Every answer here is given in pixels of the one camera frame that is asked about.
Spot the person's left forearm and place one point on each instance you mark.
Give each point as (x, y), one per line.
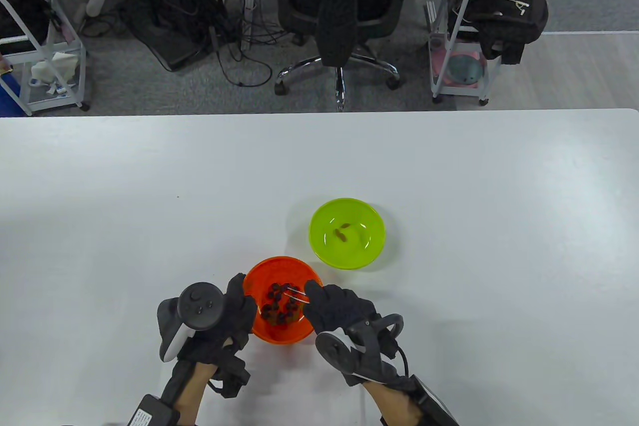
(194, 388)

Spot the black white right controller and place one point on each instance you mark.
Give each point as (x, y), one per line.
(334, 348)

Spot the orange plastic bowl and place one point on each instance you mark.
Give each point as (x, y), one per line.
(269, 271)

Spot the blue object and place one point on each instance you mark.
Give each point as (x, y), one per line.
(6, 96)

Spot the black bag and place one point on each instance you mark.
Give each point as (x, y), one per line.
(20, 16)

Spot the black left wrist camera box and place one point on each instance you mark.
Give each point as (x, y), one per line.
(150, 413)

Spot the person's right forearm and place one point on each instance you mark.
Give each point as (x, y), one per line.
(394, 403)

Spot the black white left controller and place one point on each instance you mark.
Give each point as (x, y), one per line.
(199, 303)

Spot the metal tweezers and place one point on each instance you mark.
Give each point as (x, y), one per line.
(298, 296)

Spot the white crumpled bag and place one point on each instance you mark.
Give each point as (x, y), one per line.
(55, 69)

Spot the person's right hand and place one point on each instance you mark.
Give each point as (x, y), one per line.
(339, 303)

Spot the pink tray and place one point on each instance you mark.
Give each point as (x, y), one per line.
(438, 61)

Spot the person's left hand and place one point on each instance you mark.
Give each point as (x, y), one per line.
(239, 313)

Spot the white metal cart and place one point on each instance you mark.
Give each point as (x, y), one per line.
(55, 101)
(458, 91)

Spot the teal round lid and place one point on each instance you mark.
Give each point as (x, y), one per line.
(464, 69)

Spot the black white controller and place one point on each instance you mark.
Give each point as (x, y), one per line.
(334, 348)
(199, 303)

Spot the black left wrist sensor module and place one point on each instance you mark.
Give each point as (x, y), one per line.
(234, 376)

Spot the pile of raisins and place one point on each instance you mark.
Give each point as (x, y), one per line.
(279, 313)

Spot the black backpack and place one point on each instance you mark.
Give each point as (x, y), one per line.
(504, 26)

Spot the green plastic bowl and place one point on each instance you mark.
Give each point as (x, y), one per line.
(359, 251)

